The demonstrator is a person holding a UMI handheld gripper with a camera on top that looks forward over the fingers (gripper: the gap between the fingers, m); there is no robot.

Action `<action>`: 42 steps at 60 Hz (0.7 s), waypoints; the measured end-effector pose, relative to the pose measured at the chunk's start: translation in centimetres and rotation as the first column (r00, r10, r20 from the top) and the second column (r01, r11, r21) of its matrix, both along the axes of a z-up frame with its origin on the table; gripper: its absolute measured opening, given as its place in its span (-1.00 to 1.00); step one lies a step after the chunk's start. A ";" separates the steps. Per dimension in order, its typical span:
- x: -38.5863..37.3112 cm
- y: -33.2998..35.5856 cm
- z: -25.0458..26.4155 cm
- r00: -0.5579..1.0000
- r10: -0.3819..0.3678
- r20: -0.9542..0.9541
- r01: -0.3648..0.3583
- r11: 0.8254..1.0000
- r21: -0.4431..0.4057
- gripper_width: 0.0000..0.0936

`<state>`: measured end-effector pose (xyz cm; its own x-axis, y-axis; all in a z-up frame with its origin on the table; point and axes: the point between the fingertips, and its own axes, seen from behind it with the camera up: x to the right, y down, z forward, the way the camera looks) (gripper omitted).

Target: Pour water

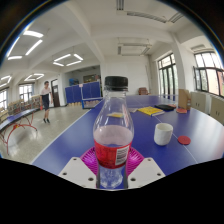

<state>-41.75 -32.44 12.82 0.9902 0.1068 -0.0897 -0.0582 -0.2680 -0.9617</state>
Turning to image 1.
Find white ceramic mug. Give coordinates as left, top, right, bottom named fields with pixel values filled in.
left=153, top=122, right=174, bottom=147

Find dark wooden door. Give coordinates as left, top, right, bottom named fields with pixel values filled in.
left=50, top=78, right=61, bottom=108

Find yellow book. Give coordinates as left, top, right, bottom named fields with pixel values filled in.
left=137, top=105, right=165, bottom=117

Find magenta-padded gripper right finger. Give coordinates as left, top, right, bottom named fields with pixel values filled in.
left=125, top=146, right=167, bottom=190

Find low court barrier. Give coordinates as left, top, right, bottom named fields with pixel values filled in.
left=81, top=97, right=104, bottom=110

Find blue red-legged ping-pong table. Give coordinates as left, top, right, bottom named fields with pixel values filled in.
left=0, top=107, right=41, bottom=155

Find clear red-labelled water bottle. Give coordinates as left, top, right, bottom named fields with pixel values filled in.
left=92, top=75, right=135, bottom=190

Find beige double-door cabinet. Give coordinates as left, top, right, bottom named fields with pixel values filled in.
left=209, top=95, right=224, bottom=126
left=190, top=91, right=208, bottom=114

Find ceiling air conditioner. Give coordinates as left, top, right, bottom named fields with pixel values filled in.
left=116, top=41, right=153, bottom=57

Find brown cardboard box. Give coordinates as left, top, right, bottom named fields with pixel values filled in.
left=177, top=88, right=192, bottom=111

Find tall black-framed window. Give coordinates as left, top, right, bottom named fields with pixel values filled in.
left=157, top=53, right=179, bottom=98

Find person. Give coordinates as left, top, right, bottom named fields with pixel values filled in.
left=39, top=80, right=54, bottom=124

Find black paddle case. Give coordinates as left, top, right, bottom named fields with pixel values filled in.
left=154, top=103, right=175, bottom=112

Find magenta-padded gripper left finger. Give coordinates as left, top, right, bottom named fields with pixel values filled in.
left=58, top=146, right=98, bottom=190

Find brown armchair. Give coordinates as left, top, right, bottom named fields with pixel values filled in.
left=137, top=87, right=150, bottom=96

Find book shelf unit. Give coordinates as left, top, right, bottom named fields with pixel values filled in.
left=6, top=94, right=43, bottom=116

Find large black-framed window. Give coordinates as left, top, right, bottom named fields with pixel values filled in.
left=193, top=50, right=224, bottom=98

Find flat round red coaster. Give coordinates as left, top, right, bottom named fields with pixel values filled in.
left=177, top=134, right=192, bottom=146

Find blue partition boards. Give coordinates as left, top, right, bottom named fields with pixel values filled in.
left=64, top=81, right=102, bottom=104

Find ceiling lights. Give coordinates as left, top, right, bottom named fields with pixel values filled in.
left=0, top=29, right=84, bottom=88

